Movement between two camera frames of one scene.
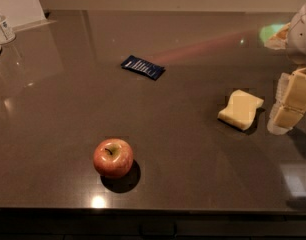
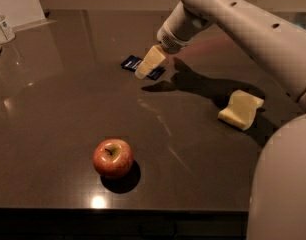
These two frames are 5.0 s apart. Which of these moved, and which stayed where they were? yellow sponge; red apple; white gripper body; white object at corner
Moved: white gripper body
Stayed: red apple; white object at corner; yellow sponge
